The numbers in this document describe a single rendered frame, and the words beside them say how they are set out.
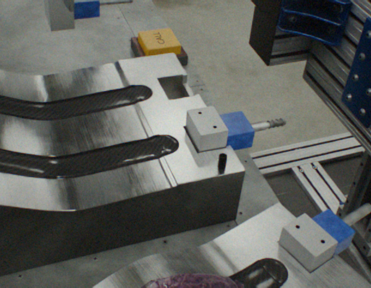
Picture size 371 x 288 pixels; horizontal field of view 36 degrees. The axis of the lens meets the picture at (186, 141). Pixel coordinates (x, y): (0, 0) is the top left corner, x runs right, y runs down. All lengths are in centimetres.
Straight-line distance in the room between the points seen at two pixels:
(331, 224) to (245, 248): 10
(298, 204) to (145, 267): 107
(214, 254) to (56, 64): 50
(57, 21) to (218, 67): 162
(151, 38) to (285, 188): 79
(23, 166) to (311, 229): 33
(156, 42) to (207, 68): 145
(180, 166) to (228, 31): 205
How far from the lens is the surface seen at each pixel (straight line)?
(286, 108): 227
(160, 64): 83
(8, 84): 79
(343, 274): 65
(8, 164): 66
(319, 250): 63
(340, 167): 175
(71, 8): 85
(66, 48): 103
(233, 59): 250
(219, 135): 68
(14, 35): 108
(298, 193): 163
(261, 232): 66
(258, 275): 63
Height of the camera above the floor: 136
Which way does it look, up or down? 42 degrees down
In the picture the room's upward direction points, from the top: 5 degrees clockwise
